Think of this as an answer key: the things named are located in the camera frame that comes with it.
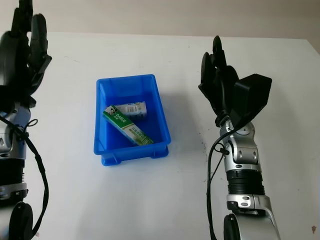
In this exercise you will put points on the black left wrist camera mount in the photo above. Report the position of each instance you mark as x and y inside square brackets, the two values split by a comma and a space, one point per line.
[4, 98]

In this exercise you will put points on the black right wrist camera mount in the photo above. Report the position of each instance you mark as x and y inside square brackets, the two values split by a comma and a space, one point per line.
[253, 96]

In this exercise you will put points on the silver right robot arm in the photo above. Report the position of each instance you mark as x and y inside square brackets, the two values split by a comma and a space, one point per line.
[243, 155]

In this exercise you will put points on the small white purple carton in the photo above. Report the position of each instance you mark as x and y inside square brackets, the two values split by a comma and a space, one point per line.
[136, 108]

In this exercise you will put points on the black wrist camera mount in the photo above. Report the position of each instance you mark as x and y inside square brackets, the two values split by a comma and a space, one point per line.
[4, 98]
[253, 96]

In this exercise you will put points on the green toothpaste box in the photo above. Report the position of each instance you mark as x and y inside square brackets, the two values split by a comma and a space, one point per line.
[127, 126]

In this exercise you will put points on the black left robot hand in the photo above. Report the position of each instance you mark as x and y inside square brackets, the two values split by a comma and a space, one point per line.
[15, 57]

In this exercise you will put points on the blue plastic tray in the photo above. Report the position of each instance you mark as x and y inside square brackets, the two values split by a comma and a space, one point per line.
[155, 120]

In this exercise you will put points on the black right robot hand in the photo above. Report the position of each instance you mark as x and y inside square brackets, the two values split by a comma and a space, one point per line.
[215, 85]

